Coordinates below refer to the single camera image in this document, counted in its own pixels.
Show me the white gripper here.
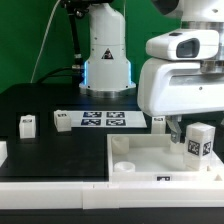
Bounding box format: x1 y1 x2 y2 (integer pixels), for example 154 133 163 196
137 58 224 143

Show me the white square tabletop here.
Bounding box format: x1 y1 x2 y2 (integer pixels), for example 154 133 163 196
107 134 224 182

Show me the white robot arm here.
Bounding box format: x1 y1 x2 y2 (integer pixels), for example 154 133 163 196
137 0 224 143

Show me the white tag sheet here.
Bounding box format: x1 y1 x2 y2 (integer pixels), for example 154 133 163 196
68 111 146 128

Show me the white block at left edge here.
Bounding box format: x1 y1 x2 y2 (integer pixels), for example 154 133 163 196
0 141 8 167

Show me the white L-shaped obstacle fence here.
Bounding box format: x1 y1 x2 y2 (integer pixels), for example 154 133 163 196
0 181 224 209

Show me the black cable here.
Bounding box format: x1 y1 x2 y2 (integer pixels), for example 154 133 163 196
35 0 91 84

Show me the white cable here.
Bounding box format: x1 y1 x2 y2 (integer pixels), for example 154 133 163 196
29 0 63 84

